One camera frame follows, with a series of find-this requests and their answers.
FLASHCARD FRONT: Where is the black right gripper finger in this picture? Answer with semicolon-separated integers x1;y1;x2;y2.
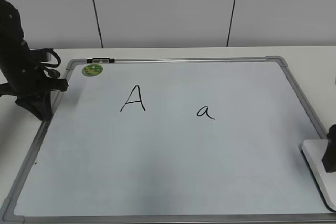
322;124;336;173

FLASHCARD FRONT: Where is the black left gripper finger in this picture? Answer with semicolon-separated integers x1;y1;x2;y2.
15;91;53;121

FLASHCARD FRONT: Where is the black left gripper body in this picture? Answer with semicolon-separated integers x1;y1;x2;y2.
1;58;69;97

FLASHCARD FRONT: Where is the white whiteboard eraser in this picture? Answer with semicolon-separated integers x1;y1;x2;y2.
301;139;335;211

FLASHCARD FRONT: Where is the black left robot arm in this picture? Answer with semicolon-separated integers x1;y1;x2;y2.
1;0;68;121

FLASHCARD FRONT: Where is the green round magnet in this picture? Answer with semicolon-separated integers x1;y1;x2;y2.
81;64;103;77

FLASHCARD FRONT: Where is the black and grey board clip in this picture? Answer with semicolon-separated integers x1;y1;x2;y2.
86;58;115;64

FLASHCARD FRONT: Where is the grey framed whiteboard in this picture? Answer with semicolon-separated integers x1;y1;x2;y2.
1;56;335;223

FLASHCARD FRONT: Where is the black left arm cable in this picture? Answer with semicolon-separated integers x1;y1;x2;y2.
39;48;62;78

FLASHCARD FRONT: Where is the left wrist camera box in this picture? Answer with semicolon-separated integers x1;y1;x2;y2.
29;48;53;62

